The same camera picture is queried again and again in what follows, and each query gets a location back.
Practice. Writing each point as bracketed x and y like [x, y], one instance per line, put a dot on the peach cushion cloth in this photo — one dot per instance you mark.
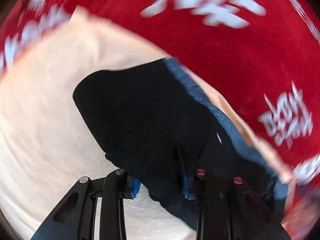
[45, 144]

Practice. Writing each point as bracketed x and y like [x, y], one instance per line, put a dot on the black shorts with grey waistband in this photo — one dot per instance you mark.
[157, 124]

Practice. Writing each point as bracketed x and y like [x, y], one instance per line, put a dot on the red bedspread with white characters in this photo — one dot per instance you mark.
[257, 61]

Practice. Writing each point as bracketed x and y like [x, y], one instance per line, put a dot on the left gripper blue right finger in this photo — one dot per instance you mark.
[230, 207]

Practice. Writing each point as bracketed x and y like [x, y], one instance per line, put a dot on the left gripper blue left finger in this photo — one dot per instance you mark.
[74, 215]

